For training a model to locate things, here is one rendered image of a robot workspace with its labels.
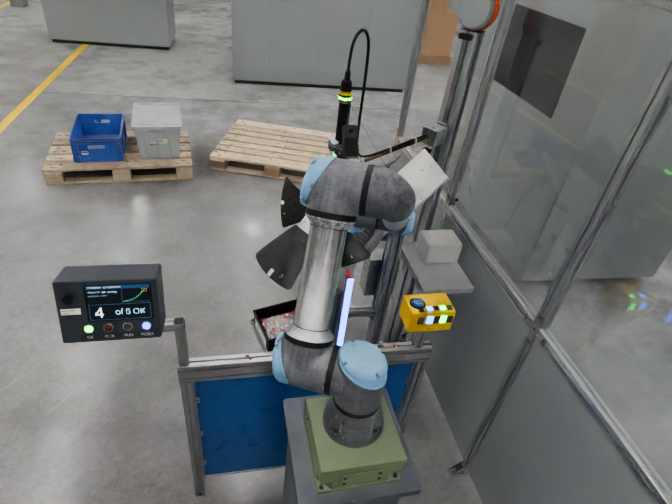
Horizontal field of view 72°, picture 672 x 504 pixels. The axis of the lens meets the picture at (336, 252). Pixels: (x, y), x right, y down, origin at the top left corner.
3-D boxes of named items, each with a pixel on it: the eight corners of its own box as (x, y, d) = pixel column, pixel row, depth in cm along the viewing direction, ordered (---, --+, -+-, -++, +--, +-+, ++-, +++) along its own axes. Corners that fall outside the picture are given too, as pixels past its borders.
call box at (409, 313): (438, 313, 171) (445, 291, 164) (449, 333, 163) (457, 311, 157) (397, 315, 167) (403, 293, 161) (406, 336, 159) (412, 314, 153)
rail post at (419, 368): (388, 461, 225) (423, 353, 179) (390, 469, 222) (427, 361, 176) (380, 462, 224) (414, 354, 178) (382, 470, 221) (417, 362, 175)
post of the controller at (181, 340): (189, 359, 155) (184, 316, 143) (188, 366, 152) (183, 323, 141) (179, 359, 154) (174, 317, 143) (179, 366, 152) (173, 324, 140)
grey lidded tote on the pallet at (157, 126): (182, 134, 468) (179, 102, 449) (185, 160, 423) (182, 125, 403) (138, 134, 456) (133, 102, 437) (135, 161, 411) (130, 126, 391)
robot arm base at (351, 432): (386, 447, 111) (393, 421, 105) (324, 448, 109) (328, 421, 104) (377, 397, 123) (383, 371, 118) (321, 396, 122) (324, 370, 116)
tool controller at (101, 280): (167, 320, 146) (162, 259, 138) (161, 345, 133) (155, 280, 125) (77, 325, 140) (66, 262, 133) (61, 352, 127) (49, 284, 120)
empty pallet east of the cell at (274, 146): (342, 146, 524) (343, 134, 515) (333, 187, 443) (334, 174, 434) (238, 131, 526) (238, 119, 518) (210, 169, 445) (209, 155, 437)
